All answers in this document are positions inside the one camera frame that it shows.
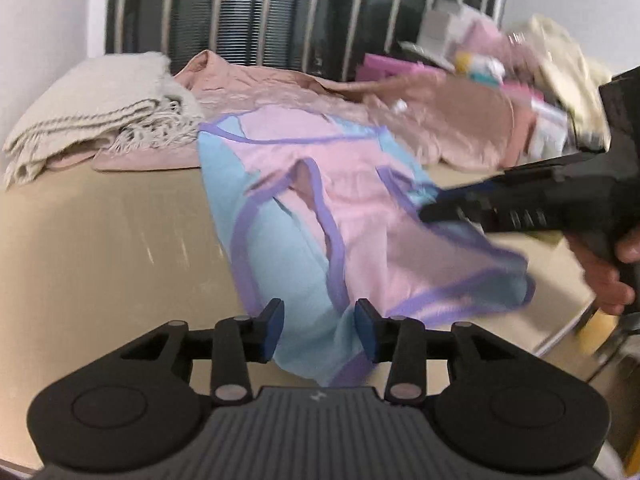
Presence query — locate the bright pink box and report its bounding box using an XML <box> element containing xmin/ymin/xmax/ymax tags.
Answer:
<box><xmin>356</xmin><ymin>52</ymin><xmax>441</xmax><ymax>83</ymax></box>

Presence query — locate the beige fringed blanket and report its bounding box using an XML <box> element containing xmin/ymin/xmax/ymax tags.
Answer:
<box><xmin>2</xmin><ymin>51</ymin><xmax>206</xmax><ymax>191</ymax></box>

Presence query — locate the white box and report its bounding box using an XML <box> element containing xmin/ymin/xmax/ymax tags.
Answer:
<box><xmin>417</xmin><ymin>2</ymin><xmax>483</xmax><ymax>56</ymax></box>

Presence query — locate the brownish pink garment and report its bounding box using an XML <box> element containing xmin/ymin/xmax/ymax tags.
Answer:
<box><xmin>320</xmin><ymin>67</ymin><xmax>518</xmax><ymax>171</ymax></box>

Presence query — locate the yellow object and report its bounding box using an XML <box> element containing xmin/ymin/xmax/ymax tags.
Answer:
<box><xmin>580</xmin><ymin>310</ymin><xmax>623</xmax><ymax>358</ymax></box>

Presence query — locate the dusty pink cloth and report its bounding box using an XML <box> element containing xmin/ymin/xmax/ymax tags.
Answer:
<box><xmin>92</xmin><ymin>50</ymin><xmax>361</xmax><ymax>173</ymax></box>

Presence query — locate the pink and blue garment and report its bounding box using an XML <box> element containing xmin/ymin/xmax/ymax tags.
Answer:
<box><xmin>197</xmin><ymin>112</ymin><xmax>537</xmax><ymax>388</ymax></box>

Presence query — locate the person's right hand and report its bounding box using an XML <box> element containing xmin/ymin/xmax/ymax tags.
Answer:
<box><xmin>567</xmin><ymin>227</ymin><xmax>640</xmax><ymax>316</ymax></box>

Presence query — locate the pale pink pouch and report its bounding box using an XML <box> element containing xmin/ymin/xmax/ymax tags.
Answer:
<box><xmin>460</xmin><ymin>17</ymin><xmax>526</xmax><ymax>68</ymax></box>

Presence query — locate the cream cloth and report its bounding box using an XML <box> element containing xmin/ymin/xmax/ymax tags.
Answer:
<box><xmin>520</xmin><ymin>15</ymin><xmax>613</xmax><ymax>153</ymax></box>

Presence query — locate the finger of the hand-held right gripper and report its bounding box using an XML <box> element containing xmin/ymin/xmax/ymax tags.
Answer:
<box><xmin>419</xmin><ymin>180</ymin><xmax>503</xmax><ymax>233</ymax></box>

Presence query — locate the salmon pink cloth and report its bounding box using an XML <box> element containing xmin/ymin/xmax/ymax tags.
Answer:
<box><xmin>507</xmin><ymin>82</ymin><xmax>546</xmax><ymax>168</ymax></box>

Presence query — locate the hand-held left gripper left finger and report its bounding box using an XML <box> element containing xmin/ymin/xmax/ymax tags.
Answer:
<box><xmin>119</xmin><ymin>298</ymin><xmax>286</xmax><ymax>407</ymax></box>

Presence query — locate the dark slatted headboard rail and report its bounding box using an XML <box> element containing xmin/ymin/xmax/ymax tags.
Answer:
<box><xmin>105</xmin><ymin>0</ymin><xmax>511</xmax><ymax>83</ymax></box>

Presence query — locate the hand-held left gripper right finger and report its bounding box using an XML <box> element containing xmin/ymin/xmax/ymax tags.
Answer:
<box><xmin>354</xmin><ymin>298</ymin><xmax>522</xmax><ymax>407</ymax></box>

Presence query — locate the colourful toy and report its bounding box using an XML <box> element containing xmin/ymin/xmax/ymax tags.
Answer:
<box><xmin>452</xmin><ymin>50</ymin><xmax>506</xmax><ymax>86</ymax></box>

